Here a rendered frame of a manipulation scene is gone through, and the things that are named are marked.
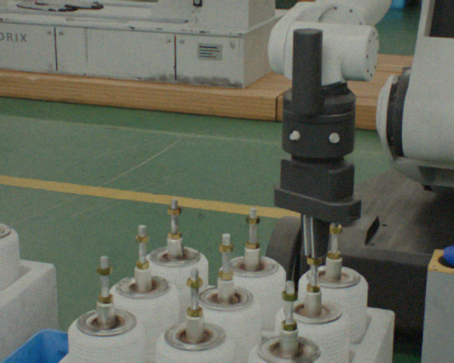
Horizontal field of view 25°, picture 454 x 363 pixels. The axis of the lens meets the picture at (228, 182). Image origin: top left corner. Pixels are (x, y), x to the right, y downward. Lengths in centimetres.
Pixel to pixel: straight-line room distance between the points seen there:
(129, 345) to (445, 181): 78
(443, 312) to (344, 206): 21
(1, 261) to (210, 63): 192
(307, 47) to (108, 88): 237
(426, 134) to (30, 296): 65
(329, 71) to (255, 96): 211
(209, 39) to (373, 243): 177
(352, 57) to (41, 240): 125
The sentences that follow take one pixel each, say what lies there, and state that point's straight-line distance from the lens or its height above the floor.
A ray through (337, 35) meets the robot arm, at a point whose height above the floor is 61.
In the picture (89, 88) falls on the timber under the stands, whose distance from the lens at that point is 354.
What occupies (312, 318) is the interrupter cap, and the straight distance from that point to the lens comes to 131.
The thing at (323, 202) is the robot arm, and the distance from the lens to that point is 124.
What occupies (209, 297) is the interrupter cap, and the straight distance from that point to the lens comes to 137.
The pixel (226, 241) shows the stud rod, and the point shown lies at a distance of 133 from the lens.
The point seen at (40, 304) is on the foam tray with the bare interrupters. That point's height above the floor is 13.
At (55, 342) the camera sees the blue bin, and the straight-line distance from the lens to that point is 161.
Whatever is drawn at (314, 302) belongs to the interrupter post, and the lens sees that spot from 132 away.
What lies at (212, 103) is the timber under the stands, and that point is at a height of 4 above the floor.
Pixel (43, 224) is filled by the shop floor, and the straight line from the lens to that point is 240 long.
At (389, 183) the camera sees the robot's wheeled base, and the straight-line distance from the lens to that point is 214.
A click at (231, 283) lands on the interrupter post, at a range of 135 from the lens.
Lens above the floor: 81
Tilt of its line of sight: 18 degrees down
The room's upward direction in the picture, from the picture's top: straight up
